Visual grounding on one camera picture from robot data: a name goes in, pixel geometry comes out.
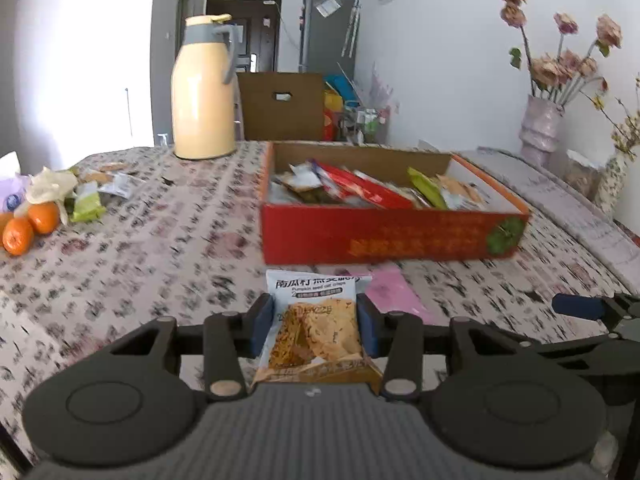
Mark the white tissue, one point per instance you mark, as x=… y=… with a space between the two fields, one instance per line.
x=9 y=165

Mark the dark brown door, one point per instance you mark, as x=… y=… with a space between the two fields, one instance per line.
x=265 y=50

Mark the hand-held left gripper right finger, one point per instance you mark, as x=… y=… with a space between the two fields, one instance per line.
x=367 y=327

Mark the grey refrigerator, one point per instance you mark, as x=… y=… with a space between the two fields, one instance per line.
x=320 y=45

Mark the pink ribbed vase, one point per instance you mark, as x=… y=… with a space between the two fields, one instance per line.
x=540 y=130

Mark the cream crumpled bag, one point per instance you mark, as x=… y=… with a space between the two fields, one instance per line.
x=50 y=185

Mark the oat crisp snack packet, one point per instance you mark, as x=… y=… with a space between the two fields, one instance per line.
x=300 y=182
x=460 y=192
x=315 y=330

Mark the white folded umbrella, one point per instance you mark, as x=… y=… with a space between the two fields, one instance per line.
x=352 y=30

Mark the small red box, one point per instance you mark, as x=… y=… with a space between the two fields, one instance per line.
x=331 y=125

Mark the dried rose bouquet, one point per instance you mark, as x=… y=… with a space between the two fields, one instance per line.
x=550 y=67

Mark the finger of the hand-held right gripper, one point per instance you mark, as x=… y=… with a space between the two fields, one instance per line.
x=590 y=347
x=575 y=305

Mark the red silver snack packet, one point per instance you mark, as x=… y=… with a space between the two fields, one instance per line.
x=327 y=175

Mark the pink snack packet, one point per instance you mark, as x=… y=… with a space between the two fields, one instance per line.
x=400 y=292

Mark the clear document pouch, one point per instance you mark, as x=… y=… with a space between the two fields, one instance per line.
x=327 y=6

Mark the green white snack packet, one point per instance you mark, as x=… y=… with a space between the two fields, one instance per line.
x=425 y=190

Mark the opened silver snack wrapper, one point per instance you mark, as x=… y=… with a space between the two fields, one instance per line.
x=117 y=185

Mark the brown cardboard box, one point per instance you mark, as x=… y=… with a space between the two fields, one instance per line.
x=300 y=120

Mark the blue plastic dustpan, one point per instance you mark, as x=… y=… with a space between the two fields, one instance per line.
x=340 y=85

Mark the yellow blossom branches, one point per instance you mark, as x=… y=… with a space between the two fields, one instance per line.
x=627 y=132

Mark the yellow thermos jug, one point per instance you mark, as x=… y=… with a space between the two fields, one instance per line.
x=200 y=110

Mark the clear lidded food container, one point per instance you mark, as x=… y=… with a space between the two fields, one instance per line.
x=580 y=177

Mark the purple plastic bag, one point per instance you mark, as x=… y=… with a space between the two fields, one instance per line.
x=12 y=195

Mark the red pumpkin print cardboard box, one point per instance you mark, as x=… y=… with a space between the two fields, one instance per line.
x=375 y=235

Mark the tangerine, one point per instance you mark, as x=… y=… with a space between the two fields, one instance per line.
x=17 y=235
x=42 y=217
x=4 y=222

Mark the orange crisp wrapper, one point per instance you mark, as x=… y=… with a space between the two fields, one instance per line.
x=100 y=176

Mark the floral ceramic vase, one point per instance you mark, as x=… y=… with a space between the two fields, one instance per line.
x=612 y=185

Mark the clear cellophane wrap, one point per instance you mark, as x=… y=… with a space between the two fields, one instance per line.
x=382 y=90

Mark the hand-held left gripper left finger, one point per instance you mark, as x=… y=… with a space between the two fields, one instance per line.
x=262 y=325

